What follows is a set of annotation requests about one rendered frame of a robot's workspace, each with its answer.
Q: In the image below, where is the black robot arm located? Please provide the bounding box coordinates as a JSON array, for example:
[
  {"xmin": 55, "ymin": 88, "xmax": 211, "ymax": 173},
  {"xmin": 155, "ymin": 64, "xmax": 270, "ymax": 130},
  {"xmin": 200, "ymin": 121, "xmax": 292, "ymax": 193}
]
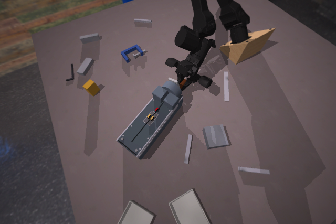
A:
[{"xmin": 174, "ymin": 0, "xmax": 251, "ymax": 77}]

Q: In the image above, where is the blue c-clamp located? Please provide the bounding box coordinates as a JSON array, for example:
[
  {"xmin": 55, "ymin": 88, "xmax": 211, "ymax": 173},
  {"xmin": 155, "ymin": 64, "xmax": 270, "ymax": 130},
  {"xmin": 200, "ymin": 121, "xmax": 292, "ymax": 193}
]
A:
[{"xmin": 121, "ymin": 44, "xmax": 146, "ymax": 63}]

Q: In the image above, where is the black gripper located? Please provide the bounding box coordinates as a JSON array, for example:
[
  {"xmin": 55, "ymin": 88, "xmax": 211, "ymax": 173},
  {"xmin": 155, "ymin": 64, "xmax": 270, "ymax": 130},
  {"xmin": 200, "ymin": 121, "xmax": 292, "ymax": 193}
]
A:
[{"xmin": 165, "ymin": 52, "xmax": 213, "ymax": 91}]

